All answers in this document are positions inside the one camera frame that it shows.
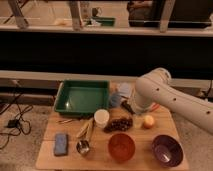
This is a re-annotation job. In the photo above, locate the black remote control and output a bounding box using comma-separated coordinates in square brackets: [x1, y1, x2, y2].
[121, 101, 134, 114]

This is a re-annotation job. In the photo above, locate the dark grape bunch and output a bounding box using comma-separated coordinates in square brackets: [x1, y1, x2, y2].
[104, 118, 133, 133]

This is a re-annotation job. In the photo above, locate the light blue cloth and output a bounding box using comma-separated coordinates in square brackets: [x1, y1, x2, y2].
[117, 82, 133, 98]

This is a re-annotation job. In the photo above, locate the blue cup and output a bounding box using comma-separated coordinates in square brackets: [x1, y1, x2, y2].
[109, 93, 121, 108]

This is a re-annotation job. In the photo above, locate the black floor cable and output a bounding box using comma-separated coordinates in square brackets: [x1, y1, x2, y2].
[0, 83, 34, 151]

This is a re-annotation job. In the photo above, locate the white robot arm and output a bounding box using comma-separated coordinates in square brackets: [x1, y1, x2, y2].
[128, 68, 213, 134]

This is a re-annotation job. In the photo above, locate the metal measuring cup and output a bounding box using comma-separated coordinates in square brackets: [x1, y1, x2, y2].
[75, 123, 95, 156]

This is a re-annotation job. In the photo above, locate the purple bowl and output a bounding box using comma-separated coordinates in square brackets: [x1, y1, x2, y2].
[151, 135, 183, 167]

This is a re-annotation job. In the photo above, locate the black power adapter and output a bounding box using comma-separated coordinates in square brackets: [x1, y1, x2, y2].
[7, 119, 19, 128]

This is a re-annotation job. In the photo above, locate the red chili pepper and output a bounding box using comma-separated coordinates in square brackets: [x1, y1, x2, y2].
[150, 104, 160, 111]

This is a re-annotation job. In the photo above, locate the yellow apple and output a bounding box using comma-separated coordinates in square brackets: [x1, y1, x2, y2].
[143, 115, 155, 129]

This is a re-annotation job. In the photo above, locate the orange bowl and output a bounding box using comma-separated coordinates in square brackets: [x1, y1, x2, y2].
[108, 133, 135, 163]

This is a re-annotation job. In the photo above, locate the yellow banana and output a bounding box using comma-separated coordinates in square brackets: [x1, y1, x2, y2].
[76, 118, 93, 138]

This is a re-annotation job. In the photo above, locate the green plastic tray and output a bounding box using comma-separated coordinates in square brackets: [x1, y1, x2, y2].
[54, 80, 109, 118]

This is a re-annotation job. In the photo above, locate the white cup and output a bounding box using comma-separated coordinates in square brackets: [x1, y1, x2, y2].
[94, 109, 110, 128]

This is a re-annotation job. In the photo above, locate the metal fork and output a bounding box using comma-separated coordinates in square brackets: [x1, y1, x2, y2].
[57, 119, 75, 124]

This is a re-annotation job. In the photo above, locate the blue sponge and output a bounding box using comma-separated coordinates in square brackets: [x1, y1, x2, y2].
[54, 133, 68, 156]

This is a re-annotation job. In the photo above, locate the green background bin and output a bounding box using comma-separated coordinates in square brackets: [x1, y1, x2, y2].
[92, 17, 115, 27]

